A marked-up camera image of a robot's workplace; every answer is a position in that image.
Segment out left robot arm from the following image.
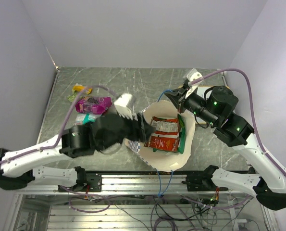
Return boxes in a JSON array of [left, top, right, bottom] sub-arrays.
[[0, 113, 155, 191]]

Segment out red snack packet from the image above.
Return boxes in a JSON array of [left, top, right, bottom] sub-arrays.
[[144, 116, 180, 153]]

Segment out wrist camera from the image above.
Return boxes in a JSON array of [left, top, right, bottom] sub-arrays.
[[185, 68, 203, 99], [113, 93, 136, 120]]

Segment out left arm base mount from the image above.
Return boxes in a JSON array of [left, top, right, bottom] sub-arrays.
[[66, 171, 102, 193]]

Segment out green snack packet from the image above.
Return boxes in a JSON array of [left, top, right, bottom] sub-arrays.
[[67, 94, 77, 102]]

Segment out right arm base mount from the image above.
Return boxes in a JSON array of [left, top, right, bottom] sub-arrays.
[[181, 174, 216, 192]]

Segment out loose wires under table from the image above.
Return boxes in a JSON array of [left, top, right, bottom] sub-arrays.
[[68, 184, 254, 231]]

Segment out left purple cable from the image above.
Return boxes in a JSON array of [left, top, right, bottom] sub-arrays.
[[0, 84, 122, 186]]

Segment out white whiteboard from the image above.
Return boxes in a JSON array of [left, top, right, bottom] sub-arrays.
[[177, 85, 230, 125]]

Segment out dark green snack bag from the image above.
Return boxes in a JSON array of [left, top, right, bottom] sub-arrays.
[[152, 114, 188, 154]]

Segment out yellow snack bar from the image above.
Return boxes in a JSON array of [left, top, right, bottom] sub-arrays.
[[72, 84, 92, 94]]

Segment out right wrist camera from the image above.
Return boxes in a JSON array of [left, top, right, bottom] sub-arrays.
[[185, 68, 203, 99]]

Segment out checkered paper bag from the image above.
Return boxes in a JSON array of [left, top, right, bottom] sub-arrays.
[[125, 99, 196, 176]]

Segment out magenta snack packet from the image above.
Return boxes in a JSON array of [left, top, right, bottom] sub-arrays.
[[75, 96, 112, 115]]

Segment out aluminium rail frame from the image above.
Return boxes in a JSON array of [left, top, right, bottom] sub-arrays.
[[6, 67, 279, 231]]

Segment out teal snack packet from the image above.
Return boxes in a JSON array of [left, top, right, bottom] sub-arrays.
[[74, 113, 101, 125]]

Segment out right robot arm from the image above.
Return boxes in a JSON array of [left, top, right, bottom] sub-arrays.
[[165, 82, 286, 211]]

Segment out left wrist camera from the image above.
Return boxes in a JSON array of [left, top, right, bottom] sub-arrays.
[[113, 93, 136, 120]]

